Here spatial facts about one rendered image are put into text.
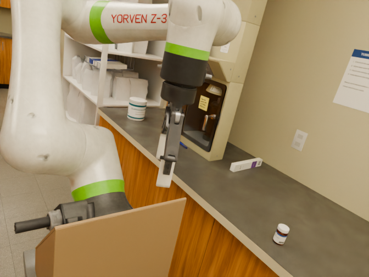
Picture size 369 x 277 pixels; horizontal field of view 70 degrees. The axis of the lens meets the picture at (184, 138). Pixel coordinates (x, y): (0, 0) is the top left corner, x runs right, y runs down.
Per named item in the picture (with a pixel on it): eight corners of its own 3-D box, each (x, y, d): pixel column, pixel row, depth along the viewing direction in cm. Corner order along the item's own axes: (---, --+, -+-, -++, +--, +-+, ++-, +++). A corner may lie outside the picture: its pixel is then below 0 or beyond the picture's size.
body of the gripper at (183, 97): (200, 90, 53) (190, 133, 57) (194, 83, 61) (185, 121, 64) (163, 82, 52) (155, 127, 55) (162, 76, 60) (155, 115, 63)
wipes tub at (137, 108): (139, 115, 212) (141, 97, 207) (147, 121, 203) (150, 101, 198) (123, 115, 204) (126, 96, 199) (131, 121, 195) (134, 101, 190)
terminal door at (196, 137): (179, 133, 176) (193, 72, 163) (210, 153, 155) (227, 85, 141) (178, 133, 176) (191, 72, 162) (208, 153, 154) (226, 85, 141)
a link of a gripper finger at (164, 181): (175, 158, 56) (175, 159, 55) (169, 186, 58) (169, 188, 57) (161, 155, 55) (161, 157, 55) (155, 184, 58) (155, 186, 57)
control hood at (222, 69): (193, 69, 163) (196, 52, 160) (230, 82, 140) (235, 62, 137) (178, 67, 156) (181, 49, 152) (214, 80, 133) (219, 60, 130)
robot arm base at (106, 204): (21, 238, 47) (18, 205, 49) (11, 249, 58) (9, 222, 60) (146, 210, 64) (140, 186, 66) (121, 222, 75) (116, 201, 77)
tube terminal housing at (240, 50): (205, 137, 195) (233, 26, 168) (237, 157, 172) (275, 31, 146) (177, 139, 179) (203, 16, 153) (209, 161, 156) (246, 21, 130)
